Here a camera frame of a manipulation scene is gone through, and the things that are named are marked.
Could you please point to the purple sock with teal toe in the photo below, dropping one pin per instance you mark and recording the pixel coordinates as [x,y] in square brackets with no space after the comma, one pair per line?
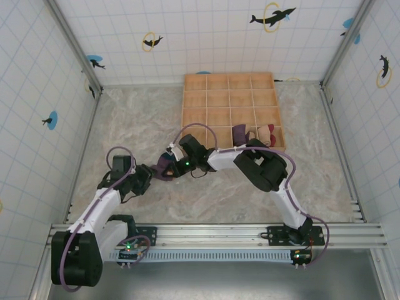
[240,134]
[162,162]

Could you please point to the beige sock with red toe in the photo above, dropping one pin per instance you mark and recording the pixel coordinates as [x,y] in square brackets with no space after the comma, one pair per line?
[272,140]
[264,132]

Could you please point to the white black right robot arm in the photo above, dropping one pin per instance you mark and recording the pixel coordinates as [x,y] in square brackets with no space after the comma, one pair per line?
[225,161]

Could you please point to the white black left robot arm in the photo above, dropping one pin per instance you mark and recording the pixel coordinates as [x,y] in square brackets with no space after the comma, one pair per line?
[100,206]

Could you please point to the wooden compartment tray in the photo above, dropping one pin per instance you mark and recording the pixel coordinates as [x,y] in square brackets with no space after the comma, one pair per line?
[218,100]

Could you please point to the left controller board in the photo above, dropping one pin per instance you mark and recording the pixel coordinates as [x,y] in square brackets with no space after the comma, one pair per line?
[128,254]

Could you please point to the controller board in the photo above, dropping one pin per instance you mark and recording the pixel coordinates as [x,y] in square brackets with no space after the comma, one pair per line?
[301,257]
[128,254]

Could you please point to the blue oval dolphin sticker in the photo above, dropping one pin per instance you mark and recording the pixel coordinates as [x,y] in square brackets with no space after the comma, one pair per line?
[348,22]
[93,59]
[53,122]
[203,72]

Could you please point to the grey metal sheet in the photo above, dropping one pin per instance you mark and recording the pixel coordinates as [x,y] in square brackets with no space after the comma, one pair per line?
[203,281]

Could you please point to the right controller board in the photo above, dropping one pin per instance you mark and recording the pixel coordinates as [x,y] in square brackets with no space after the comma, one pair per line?
[301,257]

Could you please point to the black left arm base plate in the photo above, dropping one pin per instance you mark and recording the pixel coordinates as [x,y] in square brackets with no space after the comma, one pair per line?
[150,233]

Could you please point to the aluminium side frame rail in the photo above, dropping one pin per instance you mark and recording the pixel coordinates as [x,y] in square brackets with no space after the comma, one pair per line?
[343,156]
[83,156]

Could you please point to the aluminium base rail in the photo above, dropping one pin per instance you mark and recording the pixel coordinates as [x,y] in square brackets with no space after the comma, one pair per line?
[187,232]

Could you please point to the aluminium back frame rail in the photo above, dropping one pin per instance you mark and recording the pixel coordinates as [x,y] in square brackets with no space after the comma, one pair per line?
[140,85]

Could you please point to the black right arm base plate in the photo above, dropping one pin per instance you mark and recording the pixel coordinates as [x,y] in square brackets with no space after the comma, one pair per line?
[275,234]

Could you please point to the aluminium corner post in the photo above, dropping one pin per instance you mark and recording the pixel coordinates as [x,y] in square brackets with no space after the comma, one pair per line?
[345,47]
[76,47]

